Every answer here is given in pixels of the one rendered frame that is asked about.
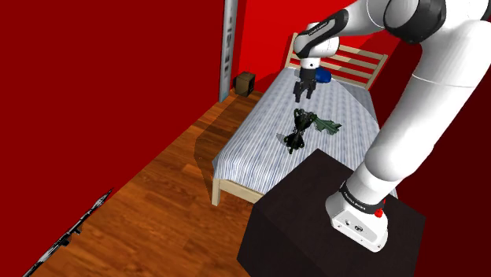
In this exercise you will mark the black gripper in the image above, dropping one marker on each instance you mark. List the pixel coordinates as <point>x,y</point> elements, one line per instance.
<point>307,78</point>

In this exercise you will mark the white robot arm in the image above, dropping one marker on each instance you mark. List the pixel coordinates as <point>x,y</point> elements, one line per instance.
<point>418,122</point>

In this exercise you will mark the blue pillow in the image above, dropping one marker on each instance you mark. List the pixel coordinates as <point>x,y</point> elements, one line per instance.
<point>324,76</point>

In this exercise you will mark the green leaf-shaped object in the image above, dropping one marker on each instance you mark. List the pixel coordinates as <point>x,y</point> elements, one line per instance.
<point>327,125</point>

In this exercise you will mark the brown small box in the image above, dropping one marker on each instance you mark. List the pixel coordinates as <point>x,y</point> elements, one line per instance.
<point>244,83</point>

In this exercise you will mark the wooden bed with striped cover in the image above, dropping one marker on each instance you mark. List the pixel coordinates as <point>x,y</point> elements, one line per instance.
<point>257,145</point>

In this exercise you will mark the grey tall door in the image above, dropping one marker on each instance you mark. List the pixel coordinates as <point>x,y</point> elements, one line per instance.
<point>228,50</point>

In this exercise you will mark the dark robot stand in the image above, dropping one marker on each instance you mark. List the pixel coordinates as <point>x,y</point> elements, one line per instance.
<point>307,214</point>

